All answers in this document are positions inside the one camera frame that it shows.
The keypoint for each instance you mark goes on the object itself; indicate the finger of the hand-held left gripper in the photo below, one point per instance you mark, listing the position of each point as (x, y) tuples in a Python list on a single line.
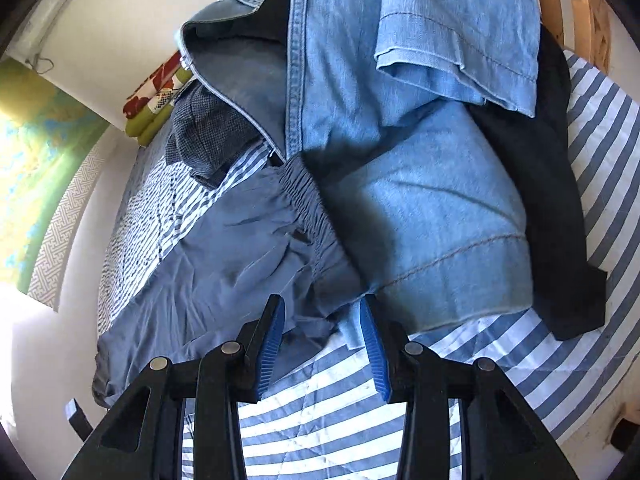
[(77, 417)]

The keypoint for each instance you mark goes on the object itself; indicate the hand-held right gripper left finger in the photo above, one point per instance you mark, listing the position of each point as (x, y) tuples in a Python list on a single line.
[(267, 355)]

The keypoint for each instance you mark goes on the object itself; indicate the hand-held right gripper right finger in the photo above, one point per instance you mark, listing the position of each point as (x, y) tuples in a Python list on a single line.
[(375, 355)]

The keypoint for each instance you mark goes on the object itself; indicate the dark grey pants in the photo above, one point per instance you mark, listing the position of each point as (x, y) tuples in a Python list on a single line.
[(240, 260)]

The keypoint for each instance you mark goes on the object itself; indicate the light blue denim shirt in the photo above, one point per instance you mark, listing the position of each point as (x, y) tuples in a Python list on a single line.
[(425, 185)]

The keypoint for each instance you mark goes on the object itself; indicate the striped bed quilt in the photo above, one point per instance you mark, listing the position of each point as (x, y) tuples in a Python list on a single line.
[(500, 360)]

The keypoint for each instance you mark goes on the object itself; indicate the grey patterned garment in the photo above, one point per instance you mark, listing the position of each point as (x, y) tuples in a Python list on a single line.
[(210, 125)]

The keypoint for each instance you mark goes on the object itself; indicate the black garment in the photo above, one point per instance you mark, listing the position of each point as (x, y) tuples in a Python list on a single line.
[(545, 185)]

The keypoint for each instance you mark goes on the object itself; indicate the green folded blanket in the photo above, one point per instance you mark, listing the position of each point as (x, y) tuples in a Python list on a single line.
[(135, 127)]

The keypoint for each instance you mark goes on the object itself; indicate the red floral folded blanket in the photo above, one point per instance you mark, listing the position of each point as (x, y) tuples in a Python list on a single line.
[(150, 90)]

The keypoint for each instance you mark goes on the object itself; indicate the white air conditioner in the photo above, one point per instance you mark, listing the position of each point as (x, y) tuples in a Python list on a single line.
[(35, 30)]

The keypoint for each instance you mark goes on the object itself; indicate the landscape wall poster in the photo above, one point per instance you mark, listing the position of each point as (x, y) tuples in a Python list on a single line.
[(35, 160)]

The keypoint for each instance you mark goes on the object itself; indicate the wooden slatted rail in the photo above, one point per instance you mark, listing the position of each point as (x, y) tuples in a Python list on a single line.
[(595, 20)]

